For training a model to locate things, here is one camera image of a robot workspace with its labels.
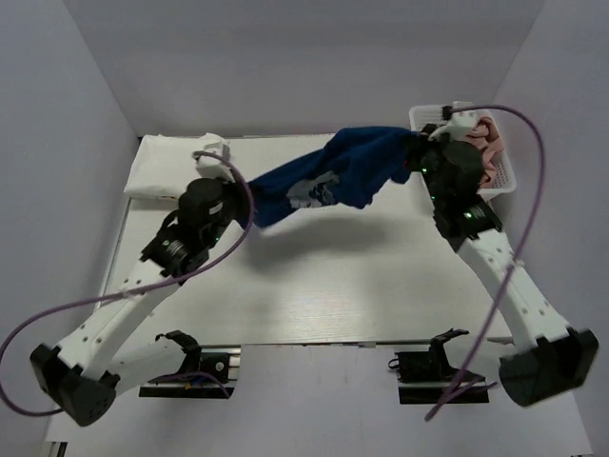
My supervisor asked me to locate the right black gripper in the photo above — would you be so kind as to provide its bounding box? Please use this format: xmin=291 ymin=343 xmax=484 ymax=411
xmin=403 ymin=124 xmax=460 ymax=208

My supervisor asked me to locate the pink t shirt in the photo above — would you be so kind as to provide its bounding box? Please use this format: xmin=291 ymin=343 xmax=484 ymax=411
xmin=465 ymin=116 xmax=504 ymax=189

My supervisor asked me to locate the blue t shirt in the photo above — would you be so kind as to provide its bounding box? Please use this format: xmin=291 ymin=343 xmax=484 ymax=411
xmin=249 ymin=127 xmax=417 ymax=229

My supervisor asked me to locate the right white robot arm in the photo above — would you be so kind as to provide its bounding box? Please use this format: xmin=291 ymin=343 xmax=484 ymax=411
xmin=407 ymin=103 xmax=599 ymax=407

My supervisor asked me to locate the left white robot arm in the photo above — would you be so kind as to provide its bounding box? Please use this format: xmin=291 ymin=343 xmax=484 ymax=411
xmin=29 ymin=151 xmax=250 ymax=427

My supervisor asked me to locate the folded white t shirt stack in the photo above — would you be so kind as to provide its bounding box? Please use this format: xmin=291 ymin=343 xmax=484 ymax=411
xmin=124 ymin=133 xmax=234 ymax=200

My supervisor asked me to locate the white plastic basket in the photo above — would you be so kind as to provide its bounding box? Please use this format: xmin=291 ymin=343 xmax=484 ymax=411
xmin=408 ymin=105 xmax=517 ymax=201

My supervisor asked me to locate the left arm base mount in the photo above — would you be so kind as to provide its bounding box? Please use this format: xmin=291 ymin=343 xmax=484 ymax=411
xmin=139 ymin=330 xmax=241 ymax=400

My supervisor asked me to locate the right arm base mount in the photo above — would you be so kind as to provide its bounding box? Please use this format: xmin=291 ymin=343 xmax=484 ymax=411
xmin=387 ymin=328 xmax=469 ymax=406

